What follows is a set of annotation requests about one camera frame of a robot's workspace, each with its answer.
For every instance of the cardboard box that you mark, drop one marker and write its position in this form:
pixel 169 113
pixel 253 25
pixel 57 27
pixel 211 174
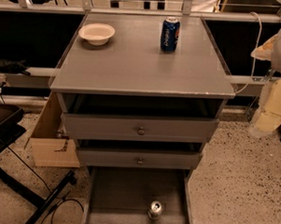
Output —
pixel 50 144

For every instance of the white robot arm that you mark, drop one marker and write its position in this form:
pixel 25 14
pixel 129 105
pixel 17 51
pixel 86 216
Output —
pixel 267 117

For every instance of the grey drawer cabinet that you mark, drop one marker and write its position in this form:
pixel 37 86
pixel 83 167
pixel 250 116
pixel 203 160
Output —
pixel 144 105

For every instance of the grey middle drawer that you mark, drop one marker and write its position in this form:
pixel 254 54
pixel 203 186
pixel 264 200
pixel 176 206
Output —
pixel 139 158

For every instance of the grey bottom drawer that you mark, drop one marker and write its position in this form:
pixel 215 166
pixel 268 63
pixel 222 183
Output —
pixel 123 196

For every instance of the grey top drawer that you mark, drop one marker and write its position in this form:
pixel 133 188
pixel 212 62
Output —
pixel 98 127

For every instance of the metal railing frame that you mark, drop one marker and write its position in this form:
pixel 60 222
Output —
pixel 145 11

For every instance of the silver 7up can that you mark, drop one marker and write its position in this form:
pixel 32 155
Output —
pixel 155 210

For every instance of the blue pepsi can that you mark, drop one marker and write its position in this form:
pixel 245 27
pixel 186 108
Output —
pixel 169 34

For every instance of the black metal stand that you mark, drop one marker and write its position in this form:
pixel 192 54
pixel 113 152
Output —
pixel 10 131

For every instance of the grey drawer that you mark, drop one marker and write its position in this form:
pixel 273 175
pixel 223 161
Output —
pixel 123 196
pixel 98 127
pixel 139 158

